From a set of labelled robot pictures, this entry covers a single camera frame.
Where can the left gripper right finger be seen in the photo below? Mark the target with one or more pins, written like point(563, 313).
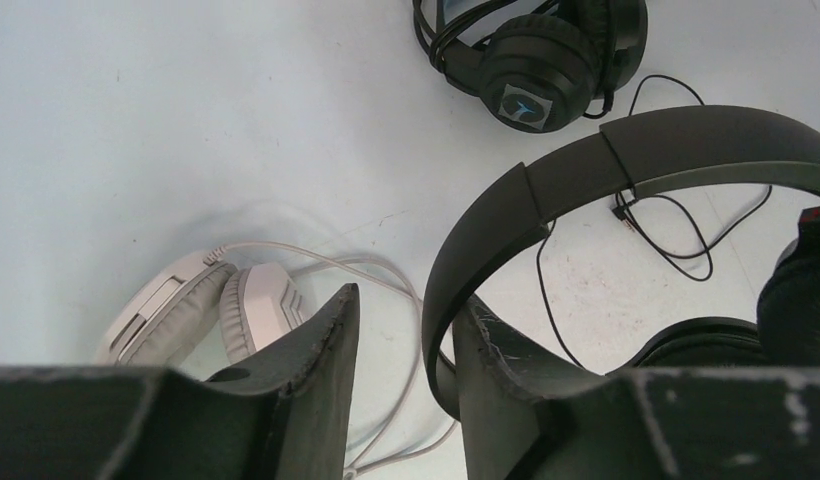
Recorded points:
point(528, 414)

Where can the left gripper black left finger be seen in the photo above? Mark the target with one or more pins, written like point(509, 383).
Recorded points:
point(282, 413)

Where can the small black headphones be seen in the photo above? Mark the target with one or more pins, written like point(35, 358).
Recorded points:
point(647, 153)

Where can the large black blue headphones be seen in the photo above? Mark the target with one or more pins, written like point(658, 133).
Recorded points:
point(539, 71)

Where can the white gaming headphones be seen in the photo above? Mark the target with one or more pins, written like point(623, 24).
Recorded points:
point(253, 307)

